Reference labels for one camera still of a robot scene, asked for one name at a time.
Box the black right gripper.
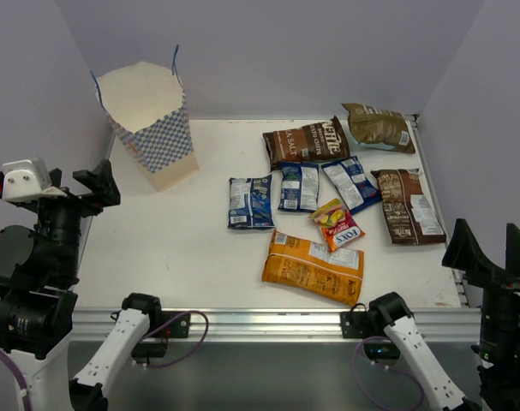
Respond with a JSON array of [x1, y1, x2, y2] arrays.
[[445, 216, 520, 366]]

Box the dark brown chips bag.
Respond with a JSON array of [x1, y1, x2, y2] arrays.
[[371, 169, 446, 246]]

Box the blue checkered paper bag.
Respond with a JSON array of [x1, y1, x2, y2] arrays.
[[93, 47, 199, 191]]

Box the colourful red candy bag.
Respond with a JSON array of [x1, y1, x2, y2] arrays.
[[309, 199, 365, 253]]

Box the orange brown snack bag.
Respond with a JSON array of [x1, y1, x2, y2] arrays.
[[261, 230, 364, 307]]

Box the blue white snack bag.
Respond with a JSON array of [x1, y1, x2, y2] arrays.
[[321, 156, 382, 215]]

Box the blue white milk snack pack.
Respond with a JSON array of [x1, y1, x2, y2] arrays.
[[228, 175, 275, 229]]

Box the light blue snack bag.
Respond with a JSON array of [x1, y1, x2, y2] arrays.
[[342, 103, 415, 154]]

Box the brown kettle chips bag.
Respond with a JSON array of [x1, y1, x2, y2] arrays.
[[262, 116, 350, 170]]

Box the dark blue snack bag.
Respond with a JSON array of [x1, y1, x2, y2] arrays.
[[278, 162, 320, 213]]

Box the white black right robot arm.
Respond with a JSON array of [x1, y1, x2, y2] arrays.
[[367, 219, 520, 410]]

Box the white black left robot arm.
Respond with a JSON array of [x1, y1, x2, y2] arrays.
[[0, 158, 164, 410]]

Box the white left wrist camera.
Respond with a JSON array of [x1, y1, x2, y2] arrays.
[[0, 158, 67, 203]]

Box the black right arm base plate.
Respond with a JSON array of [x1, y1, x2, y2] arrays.
[[339, 311, 400, 364]]

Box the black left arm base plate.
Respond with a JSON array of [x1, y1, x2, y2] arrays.
[[131, 311, 191, 363]]

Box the aluminium mounting rail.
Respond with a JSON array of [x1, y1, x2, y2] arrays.
[[72, 307, 481, 343]]

